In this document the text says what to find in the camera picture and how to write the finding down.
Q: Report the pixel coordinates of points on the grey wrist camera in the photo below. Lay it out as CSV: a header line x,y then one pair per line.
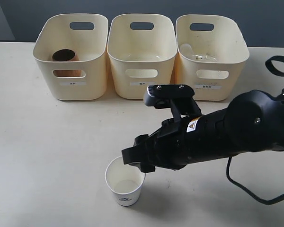
x,y
178,98

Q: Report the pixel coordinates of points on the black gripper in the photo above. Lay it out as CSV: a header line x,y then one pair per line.
x,y
197,140

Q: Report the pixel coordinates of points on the brown wooden cup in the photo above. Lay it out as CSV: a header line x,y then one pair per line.
x,y
66,55

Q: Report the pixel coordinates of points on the cream plastic bin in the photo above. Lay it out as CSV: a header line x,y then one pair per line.
x,y
216,35
86,34
142,50

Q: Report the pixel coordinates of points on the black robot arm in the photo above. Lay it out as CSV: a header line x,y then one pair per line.
x,y
252,122

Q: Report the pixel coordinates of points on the white paper cup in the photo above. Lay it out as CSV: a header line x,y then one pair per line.
x,y
124,181

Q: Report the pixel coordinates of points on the right cream plastic bin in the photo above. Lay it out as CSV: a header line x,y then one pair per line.
x,y
216,35

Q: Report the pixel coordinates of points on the middle cream plastic bin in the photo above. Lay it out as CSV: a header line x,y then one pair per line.
x,y
142,50

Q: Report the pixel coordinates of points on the clear plastic bottle white cap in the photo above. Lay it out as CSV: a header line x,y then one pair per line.
x,y
188,52

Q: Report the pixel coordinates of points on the left cream plastic bin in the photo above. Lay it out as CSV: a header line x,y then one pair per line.
x,y
86,34

